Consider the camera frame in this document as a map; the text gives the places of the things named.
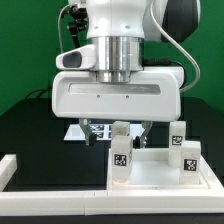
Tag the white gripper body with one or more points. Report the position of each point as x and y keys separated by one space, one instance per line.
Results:
x=151 y=95

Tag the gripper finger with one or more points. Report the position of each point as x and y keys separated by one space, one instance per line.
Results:
x=90 y=137
x=141 y=140

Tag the white square table top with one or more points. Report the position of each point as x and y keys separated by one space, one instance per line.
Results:
x=151 y=170

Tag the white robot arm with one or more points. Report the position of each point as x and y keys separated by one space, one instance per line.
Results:
x=108 y=78

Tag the marker plate with tags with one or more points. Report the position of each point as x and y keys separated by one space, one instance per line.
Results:
x=103 y=132

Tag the white U-shaped fence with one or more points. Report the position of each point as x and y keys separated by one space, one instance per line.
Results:
x=101 y=202

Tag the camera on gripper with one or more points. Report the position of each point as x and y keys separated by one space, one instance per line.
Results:
x=83 y=58

